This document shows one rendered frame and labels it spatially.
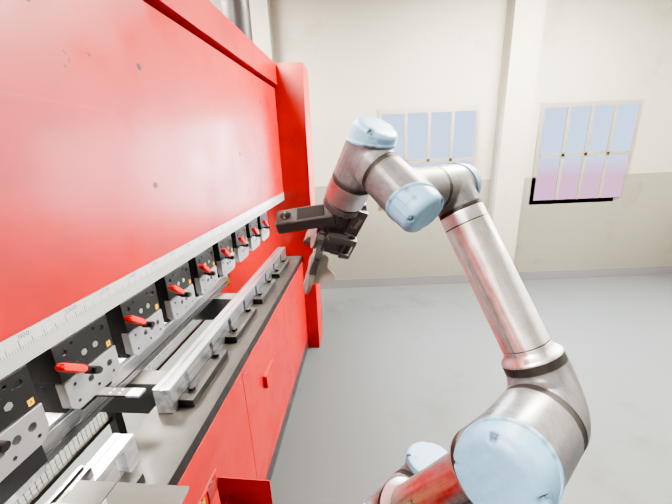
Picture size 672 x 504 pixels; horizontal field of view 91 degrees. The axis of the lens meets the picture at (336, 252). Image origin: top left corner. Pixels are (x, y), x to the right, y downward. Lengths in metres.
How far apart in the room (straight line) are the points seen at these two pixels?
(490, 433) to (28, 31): 1.04
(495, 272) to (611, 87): 4.55
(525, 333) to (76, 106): 1.01
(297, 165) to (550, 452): 2.38
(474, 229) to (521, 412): 0.27
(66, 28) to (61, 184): 0.34
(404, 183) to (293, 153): 2.18
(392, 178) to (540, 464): 0.40
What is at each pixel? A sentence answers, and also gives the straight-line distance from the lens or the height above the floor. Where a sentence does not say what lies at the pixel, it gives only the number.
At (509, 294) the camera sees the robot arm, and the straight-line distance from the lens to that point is 0.59.
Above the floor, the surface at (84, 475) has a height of 1.00.
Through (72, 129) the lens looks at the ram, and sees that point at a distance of 0.97.
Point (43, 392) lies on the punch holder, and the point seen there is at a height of 1.23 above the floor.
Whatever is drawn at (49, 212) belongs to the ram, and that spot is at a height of 1.60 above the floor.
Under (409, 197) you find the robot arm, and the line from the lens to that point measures 0.48.
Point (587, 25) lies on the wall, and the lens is 4.94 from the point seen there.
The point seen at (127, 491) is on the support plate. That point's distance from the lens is 1.01.
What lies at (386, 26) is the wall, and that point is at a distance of 4.18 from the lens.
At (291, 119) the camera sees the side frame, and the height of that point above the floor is 1.93.
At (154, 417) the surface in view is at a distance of 1.37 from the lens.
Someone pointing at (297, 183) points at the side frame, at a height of 1.46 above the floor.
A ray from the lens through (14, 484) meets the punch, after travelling 0.98.
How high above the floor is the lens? 1.70
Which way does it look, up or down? 17 degrees down
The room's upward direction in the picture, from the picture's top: 2 degrees counter-clockwise
